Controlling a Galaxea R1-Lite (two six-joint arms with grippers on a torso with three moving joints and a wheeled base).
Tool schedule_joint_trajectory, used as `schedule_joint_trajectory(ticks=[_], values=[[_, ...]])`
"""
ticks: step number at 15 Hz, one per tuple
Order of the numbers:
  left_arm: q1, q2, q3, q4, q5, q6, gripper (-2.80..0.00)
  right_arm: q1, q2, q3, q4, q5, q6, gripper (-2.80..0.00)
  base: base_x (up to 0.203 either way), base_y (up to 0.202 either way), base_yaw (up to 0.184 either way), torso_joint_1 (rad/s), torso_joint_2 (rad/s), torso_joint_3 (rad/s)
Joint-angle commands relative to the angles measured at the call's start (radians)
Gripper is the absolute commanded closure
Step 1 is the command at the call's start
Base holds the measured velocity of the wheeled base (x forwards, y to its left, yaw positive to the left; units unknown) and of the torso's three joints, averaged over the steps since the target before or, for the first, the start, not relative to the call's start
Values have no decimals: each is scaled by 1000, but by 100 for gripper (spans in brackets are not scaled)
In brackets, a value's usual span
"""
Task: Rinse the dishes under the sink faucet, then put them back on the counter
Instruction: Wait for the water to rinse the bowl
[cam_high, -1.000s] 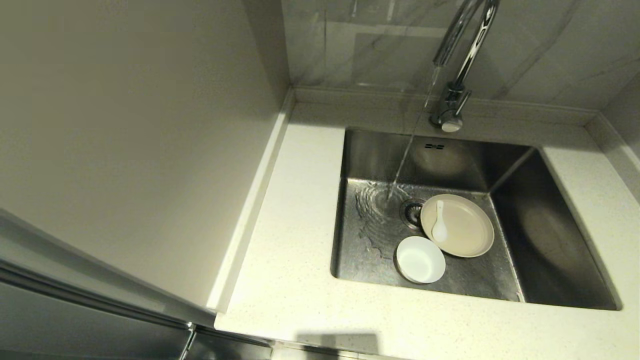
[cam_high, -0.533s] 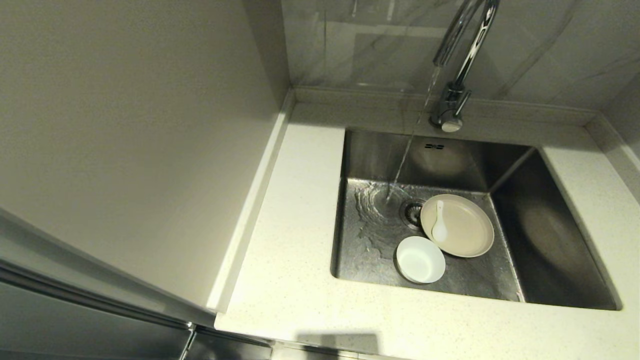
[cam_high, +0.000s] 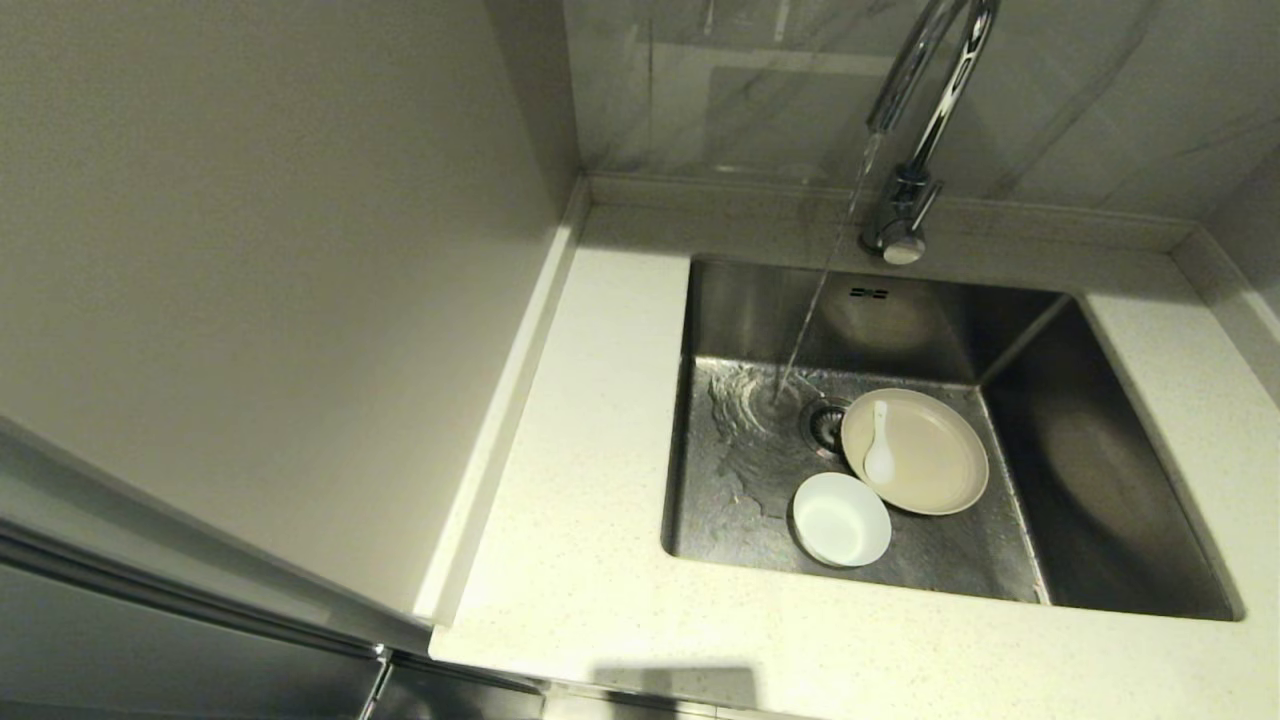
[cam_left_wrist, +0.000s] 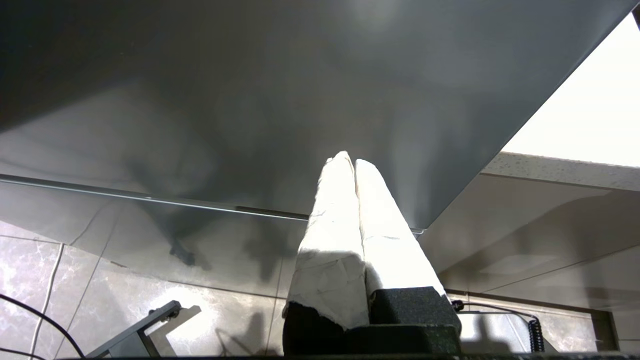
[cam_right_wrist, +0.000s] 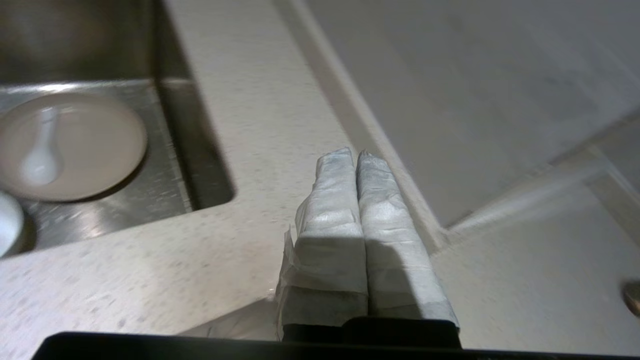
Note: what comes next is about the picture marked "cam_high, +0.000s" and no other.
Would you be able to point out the white round bowl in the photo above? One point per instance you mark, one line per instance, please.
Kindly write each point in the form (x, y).
(842, 520)

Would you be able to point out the white ceramic spoon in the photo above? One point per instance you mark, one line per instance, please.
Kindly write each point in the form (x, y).
(880, 465)

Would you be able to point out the cream round plate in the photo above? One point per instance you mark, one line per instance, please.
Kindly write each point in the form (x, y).
(940, 460)

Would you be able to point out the stainless steel sink basin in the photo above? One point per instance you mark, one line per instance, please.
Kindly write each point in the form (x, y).
(740, 510)

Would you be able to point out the round metal drain strainer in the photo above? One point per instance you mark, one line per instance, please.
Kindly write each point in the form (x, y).
(826, 425)

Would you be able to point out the chrome gooseneck faucet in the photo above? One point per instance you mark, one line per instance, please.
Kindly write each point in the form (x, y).
(905, 215)

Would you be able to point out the grey metal cabinet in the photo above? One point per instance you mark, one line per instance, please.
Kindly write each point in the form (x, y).
(150, 640)

